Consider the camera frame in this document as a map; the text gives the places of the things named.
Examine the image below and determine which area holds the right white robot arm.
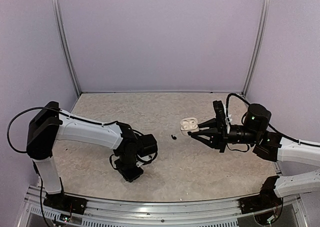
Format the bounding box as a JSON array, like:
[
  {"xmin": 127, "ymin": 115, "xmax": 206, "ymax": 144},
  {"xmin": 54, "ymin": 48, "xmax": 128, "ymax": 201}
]
[{"xmin": 187, "ymin": 100, "xmax": 320, "ymax": 209}]

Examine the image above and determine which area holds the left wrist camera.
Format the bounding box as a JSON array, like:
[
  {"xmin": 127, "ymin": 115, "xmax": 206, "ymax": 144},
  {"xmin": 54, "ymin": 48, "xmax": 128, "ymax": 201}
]
[{"xmin": 136, "ymin": 134, "xmax": 158, "ymax": 166}]

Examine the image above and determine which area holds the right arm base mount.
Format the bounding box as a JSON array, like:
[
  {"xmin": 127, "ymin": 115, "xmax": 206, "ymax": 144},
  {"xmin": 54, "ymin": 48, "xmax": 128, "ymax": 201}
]
[{"xmin": 239, "ymin": 175, "xmax": 283, "ymax": 214}]

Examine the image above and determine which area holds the front aluminium rail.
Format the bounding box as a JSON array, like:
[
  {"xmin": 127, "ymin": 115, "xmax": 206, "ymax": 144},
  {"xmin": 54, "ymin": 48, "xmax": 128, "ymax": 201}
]
[{"xmin": 17, "ymin": 193, "xmax": 308, "ymax": 227}]

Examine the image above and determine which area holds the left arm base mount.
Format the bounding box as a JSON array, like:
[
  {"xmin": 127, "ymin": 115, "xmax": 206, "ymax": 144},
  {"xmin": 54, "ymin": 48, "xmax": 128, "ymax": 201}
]
[{"xmin": 43, "ymin": 192, "xmax": 88, "ymax": 215}]

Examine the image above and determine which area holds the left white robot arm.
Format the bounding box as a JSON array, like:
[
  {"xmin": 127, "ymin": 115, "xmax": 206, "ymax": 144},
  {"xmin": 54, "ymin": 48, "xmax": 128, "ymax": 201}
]
[{"xmin": 26, "ymin": 101, "xmax": 144, "ymax": 210}]

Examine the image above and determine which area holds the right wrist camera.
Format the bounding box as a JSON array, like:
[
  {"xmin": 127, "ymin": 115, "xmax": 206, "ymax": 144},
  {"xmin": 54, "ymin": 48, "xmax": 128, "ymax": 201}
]
[{"xmin": 212, "ymin": 100, "xmax": 231, "ymax": 134}]

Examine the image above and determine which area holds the right aluminium frame post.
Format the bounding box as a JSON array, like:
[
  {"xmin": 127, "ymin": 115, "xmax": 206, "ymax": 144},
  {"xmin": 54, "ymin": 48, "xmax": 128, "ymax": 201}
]
[{"xmin": 241, "ymin": 0, "xmax": 271, "ymax": 98}]

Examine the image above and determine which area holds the white earbud charging case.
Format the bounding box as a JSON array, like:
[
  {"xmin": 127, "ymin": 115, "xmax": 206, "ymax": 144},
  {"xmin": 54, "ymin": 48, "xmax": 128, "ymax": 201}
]
[{"xmin": 180, "ymin": 117, "xmax": 199, "ymax": 136}]

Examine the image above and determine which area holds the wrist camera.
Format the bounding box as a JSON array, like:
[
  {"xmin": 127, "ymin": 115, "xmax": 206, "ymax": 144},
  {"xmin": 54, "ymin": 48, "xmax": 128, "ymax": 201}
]
[
  {"xmin": 136, "ymin": 134, "xmax": 158, "ymax": 166},
  {"xmin": 212, "ymin": 100, "xmax": 231, "ymax": 134}
]

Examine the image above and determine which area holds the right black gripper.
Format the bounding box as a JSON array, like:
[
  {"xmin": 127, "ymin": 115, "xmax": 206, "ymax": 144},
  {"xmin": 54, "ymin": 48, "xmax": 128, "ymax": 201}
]
[{"xmin": 191, "ymin": 117, "xmax": 261, "ymax": 153}]

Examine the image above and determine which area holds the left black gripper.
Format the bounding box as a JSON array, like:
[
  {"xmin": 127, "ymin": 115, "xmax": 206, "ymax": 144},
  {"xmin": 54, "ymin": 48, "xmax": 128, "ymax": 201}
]
[{"xmin": 114, "ymin": 152, "xmax": 144, "ymax": 182}]

